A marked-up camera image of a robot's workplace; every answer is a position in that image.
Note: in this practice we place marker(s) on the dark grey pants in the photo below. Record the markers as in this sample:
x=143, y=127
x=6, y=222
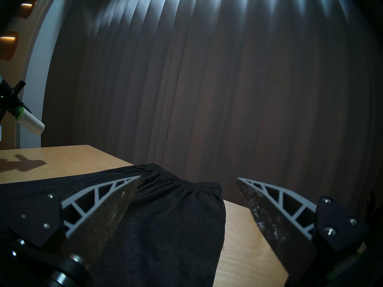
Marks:
x=167, y=229

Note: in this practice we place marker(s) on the grey pleated curtain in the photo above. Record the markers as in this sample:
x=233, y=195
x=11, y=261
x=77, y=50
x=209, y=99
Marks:
x=224, y=80

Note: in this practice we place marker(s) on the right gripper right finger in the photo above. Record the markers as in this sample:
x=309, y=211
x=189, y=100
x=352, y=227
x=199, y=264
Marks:
x=284, y=229

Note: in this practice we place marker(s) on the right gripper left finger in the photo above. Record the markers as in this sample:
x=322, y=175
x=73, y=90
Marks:
x=98, y=217

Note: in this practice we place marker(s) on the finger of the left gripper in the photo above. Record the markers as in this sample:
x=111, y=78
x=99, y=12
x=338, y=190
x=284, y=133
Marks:
x=13, y=95

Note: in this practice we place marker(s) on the wooden shelf with lit niches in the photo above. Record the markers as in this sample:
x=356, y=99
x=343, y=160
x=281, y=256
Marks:
x=12, y=50

